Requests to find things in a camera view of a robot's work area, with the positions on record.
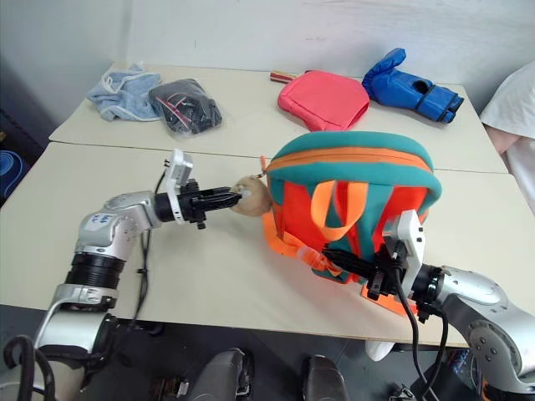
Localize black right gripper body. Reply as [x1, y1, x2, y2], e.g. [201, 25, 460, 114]
[366, 246, 413, 302]

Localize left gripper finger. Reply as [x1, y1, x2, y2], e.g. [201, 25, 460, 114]
[204, 197, 243, 212]
[201, 186, 243, 201]

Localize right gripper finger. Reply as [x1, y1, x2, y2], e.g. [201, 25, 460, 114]
[322, 248, 378, 271]
[334, 260, 375, 282]

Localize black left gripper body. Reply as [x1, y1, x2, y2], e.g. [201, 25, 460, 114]
[179, 178, 211, 231]

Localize beige plush ball pendant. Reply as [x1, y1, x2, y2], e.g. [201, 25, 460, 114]
[231, 175, 273, 219]

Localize orange and teal backpack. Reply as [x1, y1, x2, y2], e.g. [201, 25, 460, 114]
[258, 130, 443, 317]

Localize white rounded object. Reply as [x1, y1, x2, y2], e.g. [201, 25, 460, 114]
[364, 339, 396, 363]

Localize black clothes in plastic bag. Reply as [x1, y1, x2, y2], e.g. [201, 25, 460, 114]
[148, 78, 223, 135]

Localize blue patterned object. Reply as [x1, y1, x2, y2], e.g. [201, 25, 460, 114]
[448, 349, 474, 378]

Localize grey rounded leg shape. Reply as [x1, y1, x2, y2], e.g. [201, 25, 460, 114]
[190, 348, 256, 401]
[303, 354, 349, 401]

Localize light blue towel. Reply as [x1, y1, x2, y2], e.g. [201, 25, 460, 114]
[86, 61, 162, 123]

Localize pink fabric pouch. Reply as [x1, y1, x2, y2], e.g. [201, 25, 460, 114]
[277, 69, 371, 133]

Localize blue boxing glove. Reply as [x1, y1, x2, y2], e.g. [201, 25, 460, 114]
[361, 47, 466, 125]

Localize blue round object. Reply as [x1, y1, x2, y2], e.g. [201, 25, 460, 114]
[0, 149, 33, 197]

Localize person in white clothing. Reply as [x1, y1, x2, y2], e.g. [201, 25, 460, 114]
[479, 60, 535, 201]

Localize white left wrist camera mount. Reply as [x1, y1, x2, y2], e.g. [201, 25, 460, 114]
[162, 148, 196, 226]

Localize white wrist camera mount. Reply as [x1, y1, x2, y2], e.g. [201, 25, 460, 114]
[382, 210, 428, 290]
[162, 148, 196, 226]

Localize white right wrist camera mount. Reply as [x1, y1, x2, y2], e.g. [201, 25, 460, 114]
[382, 210, 428, 290]

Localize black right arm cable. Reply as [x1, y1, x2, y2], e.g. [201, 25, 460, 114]
[392, 250, 451, 401]

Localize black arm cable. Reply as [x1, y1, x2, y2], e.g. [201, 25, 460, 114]
[116, 160, 168, 335]
[392, 250, 451, 401]

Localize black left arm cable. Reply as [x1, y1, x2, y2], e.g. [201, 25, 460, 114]
[116, 160, 168, 335]

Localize red yellow paddle handle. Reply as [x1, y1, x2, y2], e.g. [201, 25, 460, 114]
[269, 70, 310, 85]

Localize thick black cable loop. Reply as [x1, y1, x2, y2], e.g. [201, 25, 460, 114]
[1, 333, 58, 401]

